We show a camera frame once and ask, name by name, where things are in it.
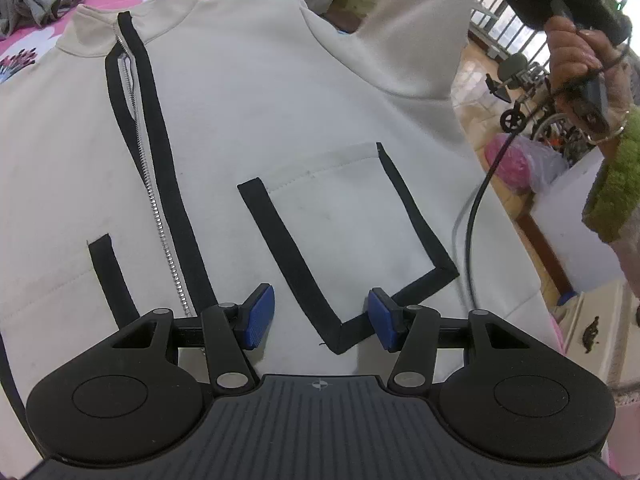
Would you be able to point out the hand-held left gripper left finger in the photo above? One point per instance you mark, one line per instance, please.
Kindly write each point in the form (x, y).
(259, 317)

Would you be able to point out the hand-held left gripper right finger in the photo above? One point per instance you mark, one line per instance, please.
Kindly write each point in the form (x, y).
(382, 320)

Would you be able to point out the beige zip jacket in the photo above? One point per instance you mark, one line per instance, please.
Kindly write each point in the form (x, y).
(280, 110)

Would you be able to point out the person's right hand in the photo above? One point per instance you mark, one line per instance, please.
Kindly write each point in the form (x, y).
(570, 55)

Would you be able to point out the window railing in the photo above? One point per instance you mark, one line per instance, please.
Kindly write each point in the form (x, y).
(505, 30)

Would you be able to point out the wheelchair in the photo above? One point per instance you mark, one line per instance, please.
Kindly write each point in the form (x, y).
(530, 105)

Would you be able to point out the pink plastic bag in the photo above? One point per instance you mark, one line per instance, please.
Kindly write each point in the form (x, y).
(515, 160)

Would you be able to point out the white cabinet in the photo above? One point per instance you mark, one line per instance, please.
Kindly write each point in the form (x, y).
(600, 355)

